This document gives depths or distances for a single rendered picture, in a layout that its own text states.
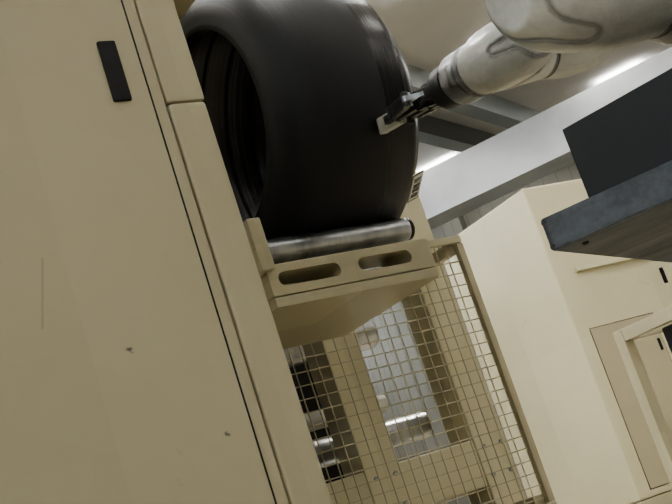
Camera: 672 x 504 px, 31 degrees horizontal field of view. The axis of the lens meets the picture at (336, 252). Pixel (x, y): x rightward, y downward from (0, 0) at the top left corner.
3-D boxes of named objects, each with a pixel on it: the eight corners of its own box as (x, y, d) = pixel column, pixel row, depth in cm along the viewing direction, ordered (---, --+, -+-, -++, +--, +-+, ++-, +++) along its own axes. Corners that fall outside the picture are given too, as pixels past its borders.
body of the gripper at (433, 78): (471, 58, 204) (439, 77, 212) (431, 61, 199) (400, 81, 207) (482, 100, 203) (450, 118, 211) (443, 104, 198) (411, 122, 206)
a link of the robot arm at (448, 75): (449, 43, 194) (428, 57, 199) (463, 97, 193) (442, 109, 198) (491, 41, 199) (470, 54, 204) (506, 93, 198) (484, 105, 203)
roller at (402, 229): (259, 246, 211) (246, 238, 215) (258, 270, 213) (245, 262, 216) (417, 221, 230) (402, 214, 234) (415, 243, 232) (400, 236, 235)
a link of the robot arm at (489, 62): (465, 104, 193) (524, 92, 200) (526, 69, 180) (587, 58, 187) (443, 41, 194) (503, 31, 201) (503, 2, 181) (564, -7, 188)
